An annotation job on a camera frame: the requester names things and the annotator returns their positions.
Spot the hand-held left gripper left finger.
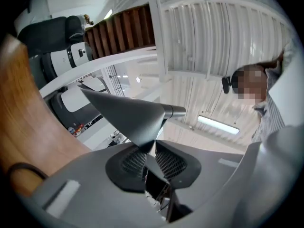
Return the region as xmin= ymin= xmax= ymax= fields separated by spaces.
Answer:
xmin=22 ymin=142 xmax=165 ymax=228

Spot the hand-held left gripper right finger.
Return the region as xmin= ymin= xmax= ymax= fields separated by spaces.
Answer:
xmin=155 ymin=124 xmax=304 ymax=228

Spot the grey desk lamp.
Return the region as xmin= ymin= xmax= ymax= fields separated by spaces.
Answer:
xmin=7 ymin=87 xmax=188 ymax=223

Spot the long ceiling light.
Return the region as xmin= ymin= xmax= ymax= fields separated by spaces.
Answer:
xmin=197 ymin=114 xmax=241 ymax=135

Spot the red bottles cluster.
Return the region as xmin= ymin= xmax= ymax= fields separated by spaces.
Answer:
xmin=67 ymin=123 xmax=88 ymax=138

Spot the person in striped shirt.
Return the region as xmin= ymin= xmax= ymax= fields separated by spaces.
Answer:
xmin=251 ymin=48 xmax=295 ymax=143

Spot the large white black machine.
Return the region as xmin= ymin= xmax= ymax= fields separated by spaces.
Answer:
xmin=50 ymin=76 xmax=108 ymax=128

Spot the person's head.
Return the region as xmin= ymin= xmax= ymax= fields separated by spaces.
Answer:
xmin=233 ymin=64 xmax=269 ymax=102

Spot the black office chair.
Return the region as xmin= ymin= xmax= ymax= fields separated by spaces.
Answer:
xmin=17 ymin=15 xmax=86 ymax=55

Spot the wooden staircase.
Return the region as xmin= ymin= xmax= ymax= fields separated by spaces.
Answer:
xmin=84 ymin=4 xmax=157 ymax=59

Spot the black head-worn camera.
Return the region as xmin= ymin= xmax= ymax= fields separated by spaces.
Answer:
xmin=221 ymin=75 xmax=235 ymax=95

